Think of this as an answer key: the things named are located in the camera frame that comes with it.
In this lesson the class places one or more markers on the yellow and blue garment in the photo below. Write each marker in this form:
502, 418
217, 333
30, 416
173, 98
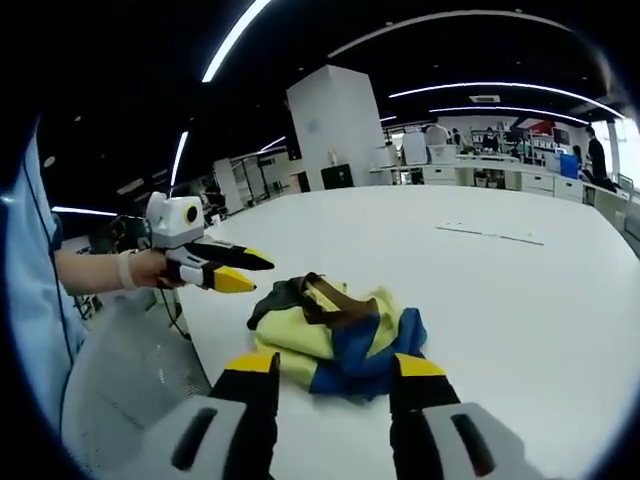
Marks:
300, 330

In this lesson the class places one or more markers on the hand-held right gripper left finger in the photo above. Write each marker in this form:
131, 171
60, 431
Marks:
235, 425

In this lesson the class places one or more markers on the curved ceiling light strip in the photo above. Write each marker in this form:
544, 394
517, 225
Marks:
500, 88

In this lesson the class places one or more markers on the person's light blue shirt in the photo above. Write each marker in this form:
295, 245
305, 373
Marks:
35, 280

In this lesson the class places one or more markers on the short ceiling light strip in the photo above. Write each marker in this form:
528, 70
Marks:
179, 160

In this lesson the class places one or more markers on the white board stand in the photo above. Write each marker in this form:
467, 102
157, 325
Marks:
414, 148

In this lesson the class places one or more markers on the row of white desks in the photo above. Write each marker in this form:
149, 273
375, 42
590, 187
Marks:
500, 172

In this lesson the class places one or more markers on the blue storage box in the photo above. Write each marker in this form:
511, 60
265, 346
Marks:
569, 165

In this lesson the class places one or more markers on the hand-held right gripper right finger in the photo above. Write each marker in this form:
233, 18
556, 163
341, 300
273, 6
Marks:
425, 400

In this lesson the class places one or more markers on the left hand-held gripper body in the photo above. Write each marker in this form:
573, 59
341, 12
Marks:
170, 225

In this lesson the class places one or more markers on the white grey chair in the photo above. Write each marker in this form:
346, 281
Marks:
135, 390

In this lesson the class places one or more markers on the person's left hand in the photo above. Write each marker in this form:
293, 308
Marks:
147, 270

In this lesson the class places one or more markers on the black cabinet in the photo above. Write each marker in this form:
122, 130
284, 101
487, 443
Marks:
336, 176

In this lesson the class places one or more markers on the long ceiling light strip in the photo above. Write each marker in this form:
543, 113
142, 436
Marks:
235, 40

